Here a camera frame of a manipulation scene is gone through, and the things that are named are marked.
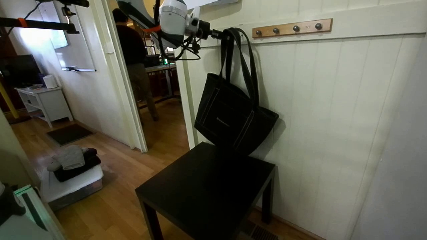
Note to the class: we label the dark floor mat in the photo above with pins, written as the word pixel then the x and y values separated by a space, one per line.
pixel 69 133

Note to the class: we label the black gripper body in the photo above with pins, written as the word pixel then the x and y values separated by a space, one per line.
pixel 203 29

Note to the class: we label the person in dark shirt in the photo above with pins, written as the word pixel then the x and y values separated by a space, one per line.
pixel 135 52

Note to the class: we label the white small cabinet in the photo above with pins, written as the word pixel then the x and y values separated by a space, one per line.
pixel 47 104

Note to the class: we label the black square side table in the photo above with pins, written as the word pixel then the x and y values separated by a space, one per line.
pixel 207 192

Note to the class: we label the robot base table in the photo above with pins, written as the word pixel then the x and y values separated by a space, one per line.
pixel 26 216

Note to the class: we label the black tote bag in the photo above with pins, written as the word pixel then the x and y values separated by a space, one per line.
pixel 227 116

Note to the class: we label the wooden hook rail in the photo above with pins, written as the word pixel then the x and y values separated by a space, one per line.
pixel 294 28

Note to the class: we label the white box with clothes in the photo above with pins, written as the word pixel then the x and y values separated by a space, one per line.
pixel 70 174

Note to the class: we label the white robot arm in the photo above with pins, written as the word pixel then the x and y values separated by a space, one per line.
pixel 177 18

